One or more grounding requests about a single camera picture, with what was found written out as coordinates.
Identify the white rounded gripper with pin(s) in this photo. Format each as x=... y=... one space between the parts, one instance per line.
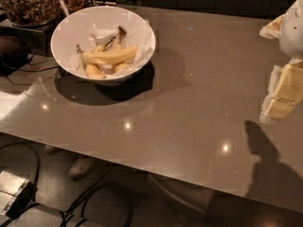
x=293 y=32

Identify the long yellow banana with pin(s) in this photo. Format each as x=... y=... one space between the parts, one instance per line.
x=108 y=57

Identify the white paper liner in bowl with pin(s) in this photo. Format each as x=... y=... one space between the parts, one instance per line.
x=101 y=40

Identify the yellow banana with dark stem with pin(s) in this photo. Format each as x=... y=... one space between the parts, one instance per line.
x=119 y=48

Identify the yellow banana lower left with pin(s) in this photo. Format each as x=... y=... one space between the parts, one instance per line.
x=93 y=72

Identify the white ceramic bowl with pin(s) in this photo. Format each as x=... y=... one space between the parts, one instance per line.
x=73 y=30

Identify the white shoe under table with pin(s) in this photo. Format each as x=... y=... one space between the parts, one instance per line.
x=81 y=168

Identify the dark round object at left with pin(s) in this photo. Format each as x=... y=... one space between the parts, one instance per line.
x=13 y=54

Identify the grey power box on floor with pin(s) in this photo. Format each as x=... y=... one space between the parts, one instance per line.
x=15 y=194

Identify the table pedestal base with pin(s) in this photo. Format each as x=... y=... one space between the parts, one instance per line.
x=190 y=199

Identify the white spoon handle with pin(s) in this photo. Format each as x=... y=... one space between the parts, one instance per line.
x=64 y=8

